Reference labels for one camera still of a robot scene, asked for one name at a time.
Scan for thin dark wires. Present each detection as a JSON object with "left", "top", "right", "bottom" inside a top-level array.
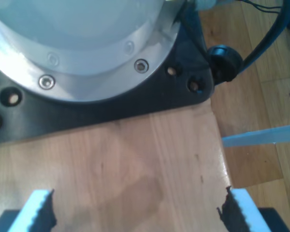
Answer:
[{"left": 240, "top": 0, "right": 282, "bottom": 14}]

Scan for thick black cable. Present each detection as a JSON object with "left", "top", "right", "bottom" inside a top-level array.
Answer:
[{"left": 241, "top": 0, "right": 290, "bottom": 72}]

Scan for black round knob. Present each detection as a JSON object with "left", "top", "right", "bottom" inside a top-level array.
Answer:
[{"left": 207, "top": 44, "right": 244, "bottom": 83}]

